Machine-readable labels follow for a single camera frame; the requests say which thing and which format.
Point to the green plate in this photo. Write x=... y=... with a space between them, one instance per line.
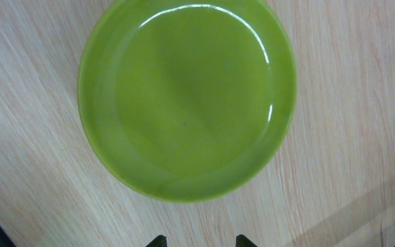
x=185 y=101

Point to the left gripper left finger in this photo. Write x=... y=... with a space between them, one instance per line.
x=159 y=241

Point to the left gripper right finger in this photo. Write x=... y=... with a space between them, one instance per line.
x=243 y=241

